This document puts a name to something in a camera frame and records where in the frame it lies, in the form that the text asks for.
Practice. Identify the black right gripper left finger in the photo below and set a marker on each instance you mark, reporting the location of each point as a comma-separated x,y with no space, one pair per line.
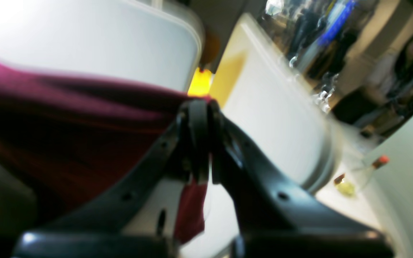
136,217

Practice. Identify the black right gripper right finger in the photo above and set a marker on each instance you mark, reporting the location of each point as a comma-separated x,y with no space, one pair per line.
276,217

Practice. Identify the dark red t-shirt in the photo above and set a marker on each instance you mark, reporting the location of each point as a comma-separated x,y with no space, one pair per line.
64,140

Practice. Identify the glass bottle red cap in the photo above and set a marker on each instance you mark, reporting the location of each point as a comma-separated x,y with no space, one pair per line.
351,183

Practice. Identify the white neighbouring table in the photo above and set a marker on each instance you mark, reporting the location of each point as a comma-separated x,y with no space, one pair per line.
271,103

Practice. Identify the yellow object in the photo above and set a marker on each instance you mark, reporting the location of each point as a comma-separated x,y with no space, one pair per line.
201,82

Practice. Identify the person in background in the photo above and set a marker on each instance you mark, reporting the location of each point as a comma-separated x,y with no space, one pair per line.
389,86

